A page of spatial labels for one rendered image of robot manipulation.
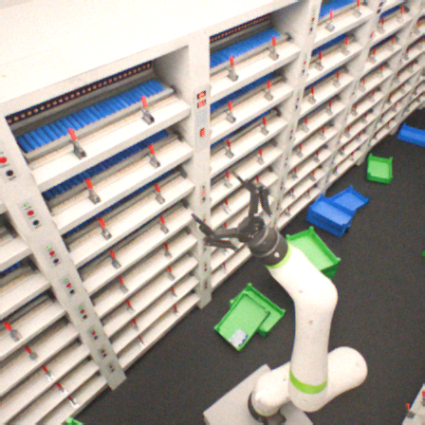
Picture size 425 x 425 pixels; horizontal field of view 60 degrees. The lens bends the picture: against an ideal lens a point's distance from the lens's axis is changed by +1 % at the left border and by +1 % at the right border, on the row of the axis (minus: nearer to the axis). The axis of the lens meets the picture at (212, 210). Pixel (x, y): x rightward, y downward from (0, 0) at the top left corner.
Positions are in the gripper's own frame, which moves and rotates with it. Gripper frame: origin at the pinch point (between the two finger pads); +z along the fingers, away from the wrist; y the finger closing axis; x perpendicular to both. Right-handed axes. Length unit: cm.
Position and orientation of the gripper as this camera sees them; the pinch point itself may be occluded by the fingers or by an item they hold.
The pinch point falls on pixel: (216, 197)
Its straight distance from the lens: 83.8
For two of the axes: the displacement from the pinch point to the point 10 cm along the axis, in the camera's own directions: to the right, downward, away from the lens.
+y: 7.0, -7.1, -0.6
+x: 4.0, 4.5, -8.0
